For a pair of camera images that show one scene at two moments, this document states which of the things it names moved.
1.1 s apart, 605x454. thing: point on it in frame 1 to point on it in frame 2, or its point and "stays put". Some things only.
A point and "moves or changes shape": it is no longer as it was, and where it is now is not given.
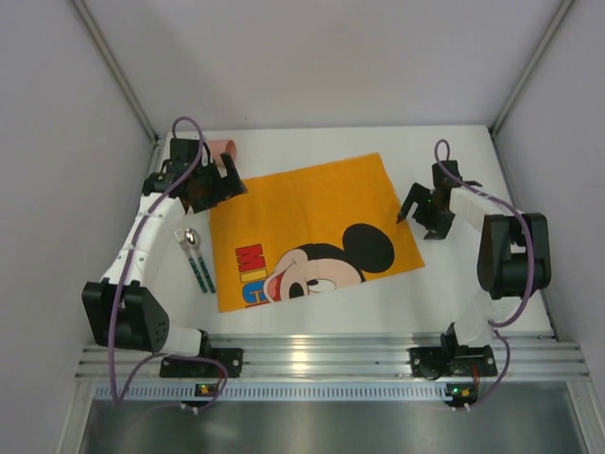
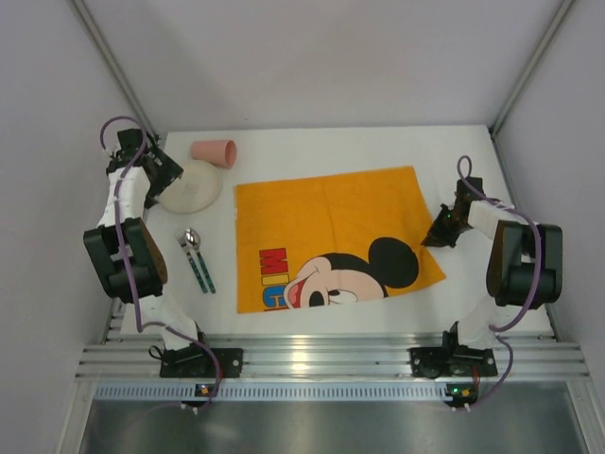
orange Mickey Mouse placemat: x=307 y=230 moves or changes shape
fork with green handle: x=181 y=238 stays put
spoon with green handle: x=193 y=239 stays put
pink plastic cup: x=217 y=147 stays put
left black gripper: x=219 y=184 to x=165 y=170
